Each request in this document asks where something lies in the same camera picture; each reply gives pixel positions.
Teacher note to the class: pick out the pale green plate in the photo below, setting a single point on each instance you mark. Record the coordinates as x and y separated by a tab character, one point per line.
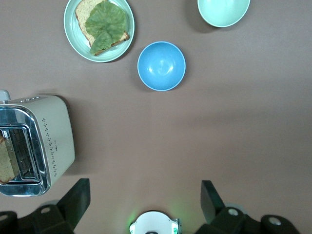
73	36

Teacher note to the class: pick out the cream and chrome toaster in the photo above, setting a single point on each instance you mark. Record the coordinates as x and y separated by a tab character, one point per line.
56	126

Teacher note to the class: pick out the brown toast slice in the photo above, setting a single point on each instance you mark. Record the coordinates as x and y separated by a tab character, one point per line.
6	161

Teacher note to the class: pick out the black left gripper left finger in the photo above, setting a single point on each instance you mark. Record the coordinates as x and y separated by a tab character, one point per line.
73	207

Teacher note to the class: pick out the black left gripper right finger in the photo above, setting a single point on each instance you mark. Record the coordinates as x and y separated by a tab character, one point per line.
214	207

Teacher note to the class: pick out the blue bowl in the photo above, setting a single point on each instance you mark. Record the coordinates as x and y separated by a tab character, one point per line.
161	65

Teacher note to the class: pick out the green lettuce leaf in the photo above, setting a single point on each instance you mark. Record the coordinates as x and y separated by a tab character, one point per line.
104	22

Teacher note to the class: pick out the pale green bowl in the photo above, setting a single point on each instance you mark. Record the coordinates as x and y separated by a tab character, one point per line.
223	11

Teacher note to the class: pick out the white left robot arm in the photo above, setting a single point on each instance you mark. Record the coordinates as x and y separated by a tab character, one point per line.
153	221

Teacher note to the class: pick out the brown bread slice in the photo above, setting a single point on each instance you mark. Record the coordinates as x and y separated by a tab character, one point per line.
81	12

